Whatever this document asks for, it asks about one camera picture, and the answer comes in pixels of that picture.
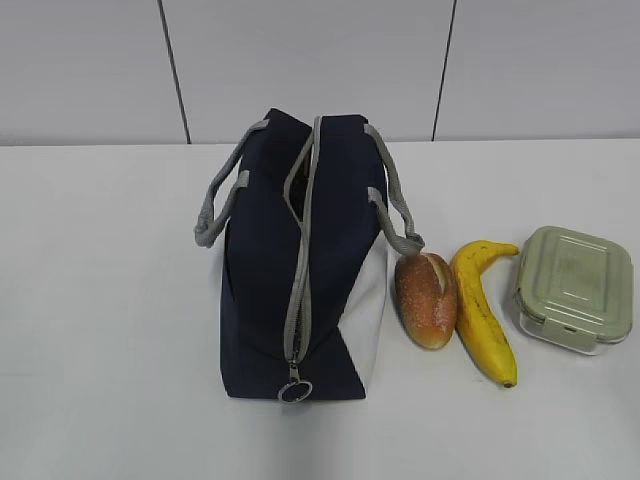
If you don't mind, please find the navy and white lunch bag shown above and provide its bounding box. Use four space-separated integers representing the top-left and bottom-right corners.
194 109 424 404

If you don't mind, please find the brown bread roll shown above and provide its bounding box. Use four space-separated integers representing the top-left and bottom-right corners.
394 253 458 350

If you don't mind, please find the yellow banana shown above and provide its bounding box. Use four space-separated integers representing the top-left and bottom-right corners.
451 240 519 388

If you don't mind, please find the green lidded lunch box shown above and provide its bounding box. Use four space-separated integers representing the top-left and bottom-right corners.
514 226 634 355

